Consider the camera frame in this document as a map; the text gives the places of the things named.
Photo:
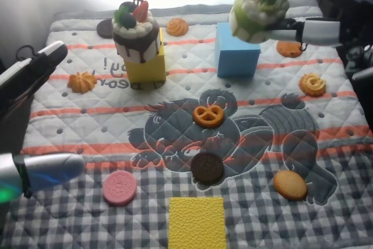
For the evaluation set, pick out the yellow foam cube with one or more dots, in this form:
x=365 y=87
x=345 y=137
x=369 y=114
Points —
x=196 y=222

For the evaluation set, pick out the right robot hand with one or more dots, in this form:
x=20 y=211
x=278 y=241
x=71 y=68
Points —
x=320 y=31

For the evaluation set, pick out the green cream toy cake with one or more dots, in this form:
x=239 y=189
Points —
x=253 y=21

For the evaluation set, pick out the orange swirl cookie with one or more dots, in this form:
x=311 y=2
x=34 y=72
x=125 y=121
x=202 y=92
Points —
x=312 y=85
x=177 y=27
x=82 y=82

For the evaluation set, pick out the dark round cookie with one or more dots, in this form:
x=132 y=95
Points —
x=103 y=30

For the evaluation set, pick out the orange pretzel cookie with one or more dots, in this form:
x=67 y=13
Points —
x=201 y=120

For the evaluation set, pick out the pink sandwich cookie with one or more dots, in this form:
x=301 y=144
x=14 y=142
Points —
x=119 y=188

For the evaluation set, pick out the grey quilt with printed bear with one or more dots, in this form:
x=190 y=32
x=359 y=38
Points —
x=116 y=132

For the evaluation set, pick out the yellow foam cuboid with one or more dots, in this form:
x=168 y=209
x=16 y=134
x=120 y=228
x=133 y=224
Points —
x=148 y=71

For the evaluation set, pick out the chocolate strawberry toy cake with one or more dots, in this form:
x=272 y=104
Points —
x=131 y=42

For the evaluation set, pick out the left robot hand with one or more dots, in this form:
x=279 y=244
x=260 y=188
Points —
x=46 y=170

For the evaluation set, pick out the chocolate chip cookie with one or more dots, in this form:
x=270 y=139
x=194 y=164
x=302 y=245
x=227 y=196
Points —
x=288 y=50

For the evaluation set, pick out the plain round biscuit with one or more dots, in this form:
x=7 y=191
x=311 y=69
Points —
x=290 y=185

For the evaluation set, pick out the brown sandwich cookie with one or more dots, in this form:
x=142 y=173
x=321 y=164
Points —
x=207 y=168

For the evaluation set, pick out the blue foam cube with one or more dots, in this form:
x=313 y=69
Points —
x=236 y=59

